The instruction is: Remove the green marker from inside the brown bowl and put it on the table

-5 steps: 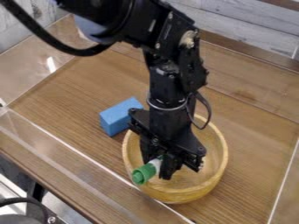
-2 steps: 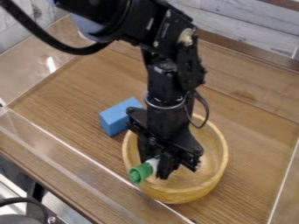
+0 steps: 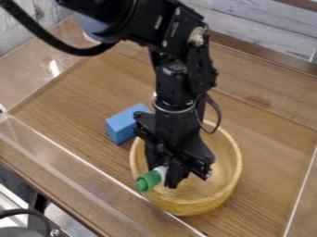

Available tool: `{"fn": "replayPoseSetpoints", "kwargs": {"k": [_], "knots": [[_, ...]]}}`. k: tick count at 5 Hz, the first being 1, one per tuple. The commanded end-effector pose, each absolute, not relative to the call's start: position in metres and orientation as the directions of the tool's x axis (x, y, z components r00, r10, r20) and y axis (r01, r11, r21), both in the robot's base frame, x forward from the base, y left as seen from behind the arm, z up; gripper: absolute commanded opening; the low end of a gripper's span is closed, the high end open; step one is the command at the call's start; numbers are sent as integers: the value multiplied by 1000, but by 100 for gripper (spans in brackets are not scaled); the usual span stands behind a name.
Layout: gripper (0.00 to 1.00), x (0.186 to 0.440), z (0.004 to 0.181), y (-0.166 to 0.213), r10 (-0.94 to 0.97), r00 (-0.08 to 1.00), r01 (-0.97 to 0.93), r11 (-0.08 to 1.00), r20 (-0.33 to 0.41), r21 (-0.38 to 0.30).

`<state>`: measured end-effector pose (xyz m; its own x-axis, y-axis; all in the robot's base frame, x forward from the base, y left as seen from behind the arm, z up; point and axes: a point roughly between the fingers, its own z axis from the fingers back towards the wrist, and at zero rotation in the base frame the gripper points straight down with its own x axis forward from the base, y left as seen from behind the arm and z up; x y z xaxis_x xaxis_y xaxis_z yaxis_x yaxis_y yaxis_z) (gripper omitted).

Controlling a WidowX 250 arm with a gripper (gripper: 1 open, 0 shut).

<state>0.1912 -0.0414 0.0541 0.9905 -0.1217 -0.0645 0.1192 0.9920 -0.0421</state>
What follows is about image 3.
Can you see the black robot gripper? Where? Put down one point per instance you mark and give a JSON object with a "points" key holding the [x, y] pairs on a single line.
{"points": [[173, 142]]}

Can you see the green white marker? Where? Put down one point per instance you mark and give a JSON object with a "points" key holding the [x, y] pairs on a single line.
{"points": [[151, 179]]}

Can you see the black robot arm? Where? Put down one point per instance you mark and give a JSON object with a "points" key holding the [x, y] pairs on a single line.
{"points": [[171, 29]]}

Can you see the brown wooden bowl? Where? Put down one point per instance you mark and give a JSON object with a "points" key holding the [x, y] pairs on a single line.
{"points": [[196, 196]]}

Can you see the blue foam block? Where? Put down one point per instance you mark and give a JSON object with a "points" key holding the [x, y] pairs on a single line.
{"points": [[119, 124]]}

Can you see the black metal stand base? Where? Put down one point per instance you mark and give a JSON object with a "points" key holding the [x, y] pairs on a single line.
{"points": [[39, 228]]}

